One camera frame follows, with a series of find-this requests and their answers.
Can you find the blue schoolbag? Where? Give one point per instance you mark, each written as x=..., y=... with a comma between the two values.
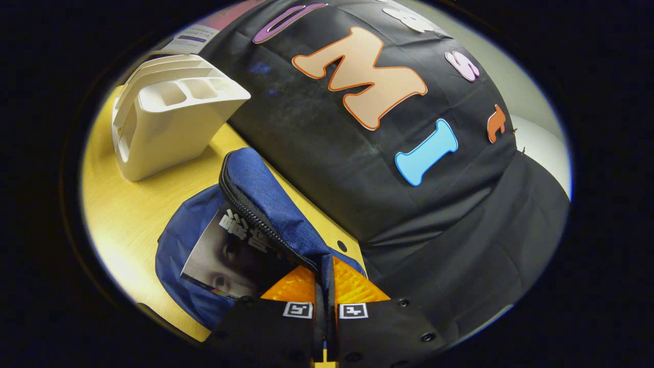
x=255, y=179

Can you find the black backdrop cloth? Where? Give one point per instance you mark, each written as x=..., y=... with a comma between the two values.
x=434, y=230

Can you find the dark portrait cover book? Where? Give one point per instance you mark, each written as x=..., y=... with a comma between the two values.
x=225, y=255

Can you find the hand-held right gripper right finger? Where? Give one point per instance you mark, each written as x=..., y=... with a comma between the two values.
x=378, y=332

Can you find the white and purple book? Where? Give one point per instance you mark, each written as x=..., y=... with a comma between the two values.
x=194, y=38

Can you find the white bookshelf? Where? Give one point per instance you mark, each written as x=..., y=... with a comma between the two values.
x=173, y=133

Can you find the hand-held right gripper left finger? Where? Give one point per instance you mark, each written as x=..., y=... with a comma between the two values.
x=265, y=332

